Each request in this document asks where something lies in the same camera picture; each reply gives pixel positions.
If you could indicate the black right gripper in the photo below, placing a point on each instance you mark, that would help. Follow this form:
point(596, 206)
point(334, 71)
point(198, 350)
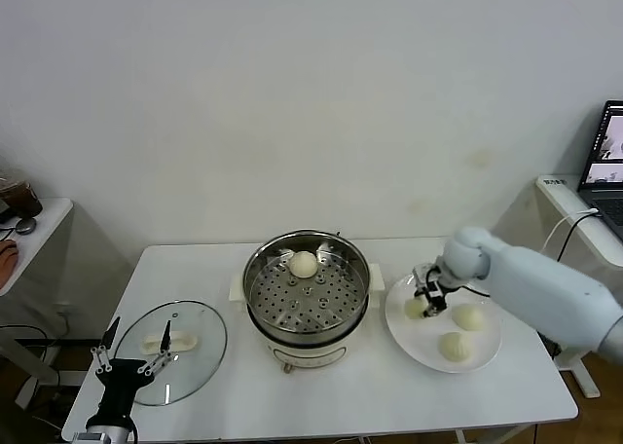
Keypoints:
point(435, 290)

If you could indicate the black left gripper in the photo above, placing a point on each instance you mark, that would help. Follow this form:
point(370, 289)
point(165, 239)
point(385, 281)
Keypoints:
point(121, 381)

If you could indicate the white steamed baozi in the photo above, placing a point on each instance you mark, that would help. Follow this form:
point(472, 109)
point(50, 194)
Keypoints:
point(303, 265)
point(413, 310)
point(455, 347)
point(469, 317)

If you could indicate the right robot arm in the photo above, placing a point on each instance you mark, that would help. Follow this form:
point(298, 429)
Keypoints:
point(525, 278)

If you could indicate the perforated steel steamer basket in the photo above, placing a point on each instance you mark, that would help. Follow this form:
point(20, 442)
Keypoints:
point(272, 298)

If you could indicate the person's hand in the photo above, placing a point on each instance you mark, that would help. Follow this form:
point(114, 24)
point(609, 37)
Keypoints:
point(7, 259)

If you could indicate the white round plate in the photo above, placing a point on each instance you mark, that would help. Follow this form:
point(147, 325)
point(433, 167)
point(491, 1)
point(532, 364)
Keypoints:
point(418, 351)

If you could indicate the white side table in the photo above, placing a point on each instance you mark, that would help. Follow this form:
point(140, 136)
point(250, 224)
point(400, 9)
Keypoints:
point(48, 220)

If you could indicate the white laptop desk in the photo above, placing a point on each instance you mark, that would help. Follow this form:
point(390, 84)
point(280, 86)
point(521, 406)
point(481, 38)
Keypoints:
point(560, 196)

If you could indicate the small printed desk label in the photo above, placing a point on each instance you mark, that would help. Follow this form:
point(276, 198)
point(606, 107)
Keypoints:
point(556, 182)

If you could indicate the iced coffee plastic cup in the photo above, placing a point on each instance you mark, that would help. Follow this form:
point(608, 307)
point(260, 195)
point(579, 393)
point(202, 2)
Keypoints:
point(24, 200)

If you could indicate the dark open laptop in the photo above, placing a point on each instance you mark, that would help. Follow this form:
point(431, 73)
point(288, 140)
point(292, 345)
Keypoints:
point(603, 205)

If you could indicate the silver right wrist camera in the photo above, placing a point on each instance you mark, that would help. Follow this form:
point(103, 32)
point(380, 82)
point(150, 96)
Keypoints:
point(421, 272)

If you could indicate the white wall outlet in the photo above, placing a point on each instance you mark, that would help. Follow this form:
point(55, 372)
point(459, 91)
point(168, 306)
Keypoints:
point(65, 311)

